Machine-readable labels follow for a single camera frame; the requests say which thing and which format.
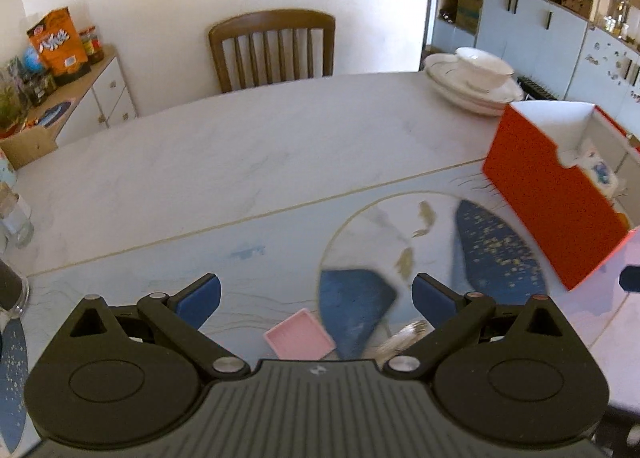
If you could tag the red lidded sauce jar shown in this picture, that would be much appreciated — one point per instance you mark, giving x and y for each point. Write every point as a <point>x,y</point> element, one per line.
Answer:
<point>92,44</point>

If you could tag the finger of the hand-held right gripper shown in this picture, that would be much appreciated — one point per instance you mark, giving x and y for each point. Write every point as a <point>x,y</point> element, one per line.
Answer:
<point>631,279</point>

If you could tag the dark glass bottles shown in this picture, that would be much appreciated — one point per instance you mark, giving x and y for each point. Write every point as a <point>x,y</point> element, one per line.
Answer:
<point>37,83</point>

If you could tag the white marble desktop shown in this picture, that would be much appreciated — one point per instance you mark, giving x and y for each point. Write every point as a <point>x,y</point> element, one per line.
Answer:
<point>250,163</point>

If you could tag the plain cardboard box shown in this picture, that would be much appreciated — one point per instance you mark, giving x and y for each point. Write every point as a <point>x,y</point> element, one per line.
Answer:
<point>27,148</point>

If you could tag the small blue globe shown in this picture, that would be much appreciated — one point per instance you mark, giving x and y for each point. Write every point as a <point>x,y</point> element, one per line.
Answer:
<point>33,59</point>

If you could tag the pale blue printed cup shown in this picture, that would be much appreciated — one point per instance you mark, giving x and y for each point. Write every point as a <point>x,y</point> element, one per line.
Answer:
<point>6,168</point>

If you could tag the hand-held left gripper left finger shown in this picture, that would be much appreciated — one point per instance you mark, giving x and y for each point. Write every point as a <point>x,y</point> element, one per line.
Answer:
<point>200,299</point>

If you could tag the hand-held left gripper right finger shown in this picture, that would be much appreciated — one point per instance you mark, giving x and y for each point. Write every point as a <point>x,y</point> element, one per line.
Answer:
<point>430,299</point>

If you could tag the blue round mat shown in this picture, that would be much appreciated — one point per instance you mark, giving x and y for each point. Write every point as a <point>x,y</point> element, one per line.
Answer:
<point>52,113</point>

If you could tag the white bowl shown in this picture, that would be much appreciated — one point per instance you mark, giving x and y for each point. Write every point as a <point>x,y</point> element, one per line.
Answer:
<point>485,71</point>

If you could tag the small pink box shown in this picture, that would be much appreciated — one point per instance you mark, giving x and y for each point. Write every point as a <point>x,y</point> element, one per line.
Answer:
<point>300,338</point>

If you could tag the clear storage jar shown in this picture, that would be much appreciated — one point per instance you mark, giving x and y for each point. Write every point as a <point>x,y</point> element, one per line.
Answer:
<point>617,13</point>

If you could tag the clear bread packet blueberry print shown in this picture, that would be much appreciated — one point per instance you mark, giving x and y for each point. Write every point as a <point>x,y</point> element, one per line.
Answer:
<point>597,171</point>

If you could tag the brown wooden chair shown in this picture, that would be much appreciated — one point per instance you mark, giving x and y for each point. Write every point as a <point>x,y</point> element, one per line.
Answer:
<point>270,53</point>

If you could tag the white plate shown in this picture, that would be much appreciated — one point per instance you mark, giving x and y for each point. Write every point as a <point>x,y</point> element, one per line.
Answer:
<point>442,71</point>
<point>475,106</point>

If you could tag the black white keyboard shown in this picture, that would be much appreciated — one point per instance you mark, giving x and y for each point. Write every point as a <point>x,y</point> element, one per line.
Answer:
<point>539,88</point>

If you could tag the red cardboard box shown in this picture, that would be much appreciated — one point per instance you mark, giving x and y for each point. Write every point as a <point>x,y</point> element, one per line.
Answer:
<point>545,188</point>

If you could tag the tall clear glass jar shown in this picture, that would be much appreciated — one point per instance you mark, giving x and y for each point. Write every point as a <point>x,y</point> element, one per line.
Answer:
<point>11,288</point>

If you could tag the printed cardboard carton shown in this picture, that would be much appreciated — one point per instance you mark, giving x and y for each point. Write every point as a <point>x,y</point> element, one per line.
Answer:
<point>470,8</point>

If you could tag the white wooden sideboard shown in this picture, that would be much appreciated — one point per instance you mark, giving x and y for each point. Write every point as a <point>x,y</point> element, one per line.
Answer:
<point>100,103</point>

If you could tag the orange snack bag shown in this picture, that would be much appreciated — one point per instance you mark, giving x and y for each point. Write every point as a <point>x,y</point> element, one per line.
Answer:
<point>57,43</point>

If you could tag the pale blue cabinet with stickers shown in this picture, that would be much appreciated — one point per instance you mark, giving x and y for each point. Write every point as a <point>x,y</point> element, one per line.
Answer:
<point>605,68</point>

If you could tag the glass plant terrarium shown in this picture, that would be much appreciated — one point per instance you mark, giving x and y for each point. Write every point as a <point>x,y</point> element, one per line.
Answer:
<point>10,108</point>

